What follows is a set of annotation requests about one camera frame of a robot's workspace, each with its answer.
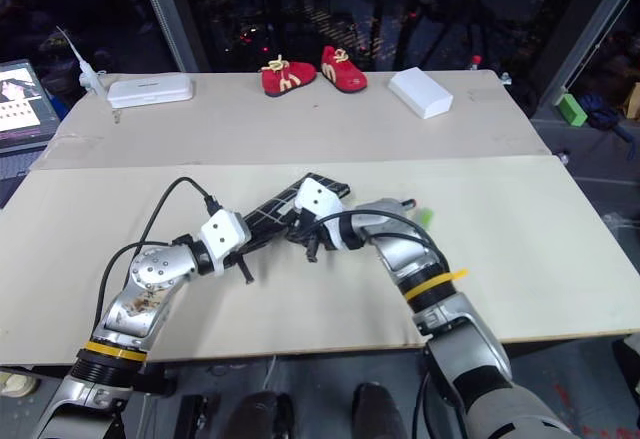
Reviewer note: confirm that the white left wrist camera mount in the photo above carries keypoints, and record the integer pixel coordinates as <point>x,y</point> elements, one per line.
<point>225,234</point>

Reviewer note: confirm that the bottle with red cap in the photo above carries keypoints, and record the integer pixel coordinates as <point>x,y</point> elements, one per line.
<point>475,63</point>

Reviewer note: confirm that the white rectangular box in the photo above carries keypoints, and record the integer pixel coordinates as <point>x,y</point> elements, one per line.
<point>420,91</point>

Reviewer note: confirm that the green block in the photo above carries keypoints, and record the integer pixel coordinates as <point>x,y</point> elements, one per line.
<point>571,110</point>

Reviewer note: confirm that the green highlighter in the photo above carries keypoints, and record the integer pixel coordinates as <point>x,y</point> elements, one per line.
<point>426,216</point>

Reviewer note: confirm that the white pointed nozzle tool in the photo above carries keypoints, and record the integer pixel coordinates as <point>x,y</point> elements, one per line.
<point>88,78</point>

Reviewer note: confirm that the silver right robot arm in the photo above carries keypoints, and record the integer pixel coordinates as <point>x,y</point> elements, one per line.
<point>475,349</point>

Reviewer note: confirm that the red shoe with yellow laces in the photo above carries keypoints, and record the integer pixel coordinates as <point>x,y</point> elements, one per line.
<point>345,73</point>
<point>290,78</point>

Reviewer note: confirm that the flat white case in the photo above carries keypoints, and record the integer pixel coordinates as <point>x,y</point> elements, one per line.
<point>150,90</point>

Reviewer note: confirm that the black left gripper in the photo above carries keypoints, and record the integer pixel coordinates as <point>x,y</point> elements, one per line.
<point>235,258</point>

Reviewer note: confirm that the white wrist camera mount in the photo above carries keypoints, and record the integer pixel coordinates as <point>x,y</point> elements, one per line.
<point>317,201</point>
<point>225,234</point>

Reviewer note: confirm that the cream round disc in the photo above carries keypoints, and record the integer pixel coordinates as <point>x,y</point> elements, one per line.
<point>15,385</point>

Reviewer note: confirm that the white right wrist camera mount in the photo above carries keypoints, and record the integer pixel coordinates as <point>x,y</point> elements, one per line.
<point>317,201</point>

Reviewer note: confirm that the grey metal window post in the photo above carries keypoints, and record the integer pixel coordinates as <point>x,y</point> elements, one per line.
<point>172,14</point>
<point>585,29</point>

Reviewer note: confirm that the small metal table clamp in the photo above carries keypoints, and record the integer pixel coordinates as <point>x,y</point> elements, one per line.
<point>505,78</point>
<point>564,157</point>

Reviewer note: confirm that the laptop with lit screen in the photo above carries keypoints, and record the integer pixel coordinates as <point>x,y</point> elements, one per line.
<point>20,104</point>

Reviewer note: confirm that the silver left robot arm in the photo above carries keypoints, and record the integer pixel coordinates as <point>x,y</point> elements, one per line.
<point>150,269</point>

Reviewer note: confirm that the yellow zip tie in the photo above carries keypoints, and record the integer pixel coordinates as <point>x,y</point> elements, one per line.
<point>435,283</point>

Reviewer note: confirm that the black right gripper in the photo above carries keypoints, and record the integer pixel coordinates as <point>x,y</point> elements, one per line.
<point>302,226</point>

